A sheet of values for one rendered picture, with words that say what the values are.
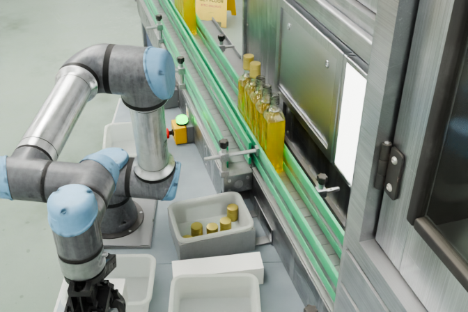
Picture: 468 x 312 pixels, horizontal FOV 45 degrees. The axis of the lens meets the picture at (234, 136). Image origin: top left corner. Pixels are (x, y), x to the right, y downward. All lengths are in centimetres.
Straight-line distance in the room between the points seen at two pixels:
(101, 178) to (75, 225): 12
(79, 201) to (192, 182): 103
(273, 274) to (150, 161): 46
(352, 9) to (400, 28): 89
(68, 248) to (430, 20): 64
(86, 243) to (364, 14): 84
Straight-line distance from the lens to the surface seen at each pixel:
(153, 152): 147
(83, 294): 99
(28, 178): 102
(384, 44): 58
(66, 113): 116
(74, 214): 89
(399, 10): 55
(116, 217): 169
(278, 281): 157
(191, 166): 198
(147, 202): 181
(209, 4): 511
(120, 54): 129
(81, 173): 99
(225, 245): 161
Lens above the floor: 191
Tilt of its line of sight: 33 degrees down
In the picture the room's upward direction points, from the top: straight up
